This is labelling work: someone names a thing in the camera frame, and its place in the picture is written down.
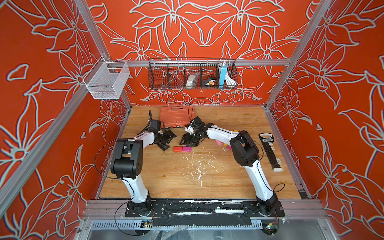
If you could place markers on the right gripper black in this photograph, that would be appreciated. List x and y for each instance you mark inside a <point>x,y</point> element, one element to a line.
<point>188,141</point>

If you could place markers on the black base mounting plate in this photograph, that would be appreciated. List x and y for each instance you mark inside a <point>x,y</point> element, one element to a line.
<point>207,213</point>

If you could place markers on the orange plastic tool case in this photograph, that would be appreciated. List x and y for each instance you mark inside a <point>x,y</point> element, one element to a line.
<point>177,116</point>

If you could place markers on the small magenta block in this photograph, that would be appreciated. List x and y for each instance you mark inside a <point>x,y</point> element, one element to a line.
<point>187,149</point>

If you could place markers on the black item in basket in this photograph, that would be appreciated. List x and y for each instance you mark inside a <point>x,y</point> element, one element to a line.
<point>209,82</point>

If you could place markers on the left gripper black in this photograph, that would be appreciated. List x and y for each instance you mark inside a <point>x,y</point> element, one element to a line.
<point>168,137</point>

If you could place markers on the black remote-like tool strip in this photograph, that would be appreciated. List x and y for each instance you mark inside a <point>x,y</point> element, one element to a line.
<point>267,140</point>

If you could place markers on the small red block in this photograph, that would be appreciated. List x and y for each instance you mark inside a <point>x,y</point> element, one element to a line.
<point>177,149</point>

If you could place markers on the grey packet in basket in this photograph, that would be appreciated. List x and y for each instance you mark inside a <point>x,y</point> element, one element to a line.
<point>192,81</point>

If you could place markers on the clear plastic wall bin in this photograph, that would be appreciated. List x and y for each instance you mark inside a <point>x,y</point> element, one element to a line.
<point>106,81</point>

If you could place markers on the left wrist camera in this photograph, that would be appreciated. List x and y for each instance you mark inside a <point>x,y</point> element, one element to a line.
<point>155,126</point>

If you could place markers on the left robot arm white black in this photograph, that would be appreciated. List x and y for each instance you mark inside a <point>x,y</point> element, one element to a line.
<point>127,165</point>

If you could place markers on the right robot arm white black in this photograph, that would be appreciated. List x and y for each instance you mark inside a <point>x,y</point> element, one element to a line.
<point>246,154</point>

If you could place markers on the black wire wall basket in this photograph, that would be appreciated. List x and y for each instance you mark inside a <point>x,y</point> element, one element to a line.
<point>172,73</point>

